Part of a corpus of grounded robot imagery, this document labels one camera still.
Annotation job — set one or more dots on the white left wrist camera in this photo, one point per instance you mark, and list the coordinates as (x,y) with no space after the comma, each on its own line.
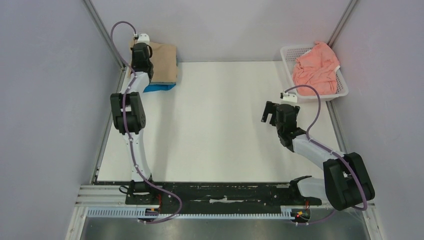
(140,37)

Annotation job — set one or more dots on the white slotted cable duct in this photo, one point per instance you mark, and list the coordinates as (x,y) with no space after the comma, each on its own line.
(144,213)

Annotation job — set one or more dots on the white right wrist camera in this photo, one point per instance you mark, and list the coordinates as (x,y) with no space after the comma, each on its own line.
(288,97)

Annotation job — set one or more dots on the white perforated plastic basket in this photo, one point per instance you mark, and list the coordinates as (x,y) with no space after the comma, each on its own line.
(289,54)

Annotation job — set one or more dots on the aluminium rail frame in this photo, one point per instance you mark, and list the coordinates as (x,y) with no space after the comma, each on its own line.
(110,196)

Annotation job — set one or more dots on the grey aluminium corner post left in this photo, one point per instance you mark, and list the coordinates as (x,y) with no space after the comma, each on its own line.
(103,31)

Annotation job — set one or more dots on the beige t-shirt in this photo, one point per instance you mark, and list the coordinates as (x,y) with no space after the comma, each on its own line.
(164,61)

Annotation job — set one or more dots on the grey aluminium corner post right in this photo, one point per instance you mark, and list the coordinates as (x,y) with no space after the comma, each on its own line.
(352,4)

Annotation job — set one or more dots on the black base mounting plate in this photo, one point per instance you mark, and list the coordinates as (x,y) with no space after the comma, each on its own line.
(224,197)

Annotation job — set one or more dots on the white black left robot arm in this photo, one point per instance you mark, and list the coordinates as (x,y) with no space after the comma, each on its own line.
(129,118)

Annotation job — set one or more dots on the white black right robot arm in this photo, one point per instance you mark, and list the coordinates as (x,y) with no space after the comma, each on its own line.
(345,183)

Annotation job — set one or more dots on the pink crumpled t-shirt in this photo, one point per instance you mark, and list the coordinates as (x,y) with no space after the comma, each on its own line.
(317,69)

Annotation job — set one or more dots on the grey aluminium corner post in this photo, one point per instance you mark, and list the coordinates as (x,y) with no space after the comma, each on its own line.
(103,31)
(352,4)

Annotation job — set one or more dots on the folded bright blue t-shirt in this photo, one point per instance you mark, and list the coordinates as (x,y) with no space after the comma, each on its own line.
(158,87)

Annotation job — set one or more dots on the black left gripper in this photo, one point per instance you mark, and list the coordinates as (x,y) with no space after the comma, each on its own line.
(133,63)

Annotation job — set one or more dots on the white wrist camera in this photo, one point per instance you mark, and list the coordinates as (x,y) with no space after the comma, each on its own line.
(288,97)
(140,37)

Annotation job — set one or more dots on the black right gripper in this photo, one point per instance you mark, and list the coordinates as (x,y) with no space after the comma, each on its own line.
(272,112)

